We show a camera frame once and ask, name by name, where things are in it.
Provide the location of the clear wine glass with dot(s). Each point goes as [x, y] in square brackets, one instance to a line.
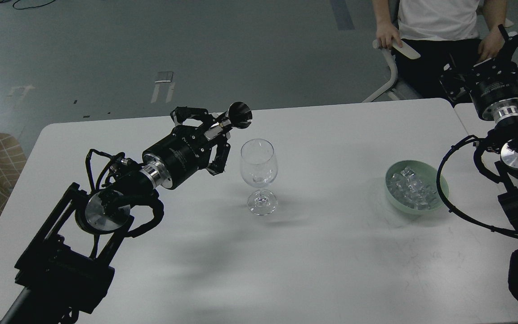
[259, 167]

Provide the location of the green bowl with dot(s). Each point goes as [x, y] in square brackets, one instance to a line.
[428, 172]

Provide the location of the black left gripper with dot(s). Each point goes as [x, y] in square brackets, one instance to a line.
[175, 158]

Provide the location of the steel cocktail jigger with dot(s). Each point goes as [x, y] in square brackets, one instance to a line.
[239, 115]

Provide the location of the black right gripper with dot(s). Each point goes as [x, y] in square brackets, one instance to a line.
[490, 85]

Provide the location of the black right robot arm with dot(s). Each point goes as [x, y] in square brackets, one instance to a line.
[496, 158]

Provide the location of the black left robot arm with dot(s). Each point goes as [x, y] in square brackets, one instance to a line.
[66, 268]

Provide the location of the person in white shirt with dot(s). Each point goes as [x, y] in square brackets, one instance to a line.
[459, 32]

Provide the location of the white office chair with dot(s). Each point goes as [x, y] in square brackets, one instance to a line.
[394, 67]

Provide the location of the clear ice cubes pile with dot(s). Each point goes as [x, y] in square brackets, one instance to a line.
[412, 190]

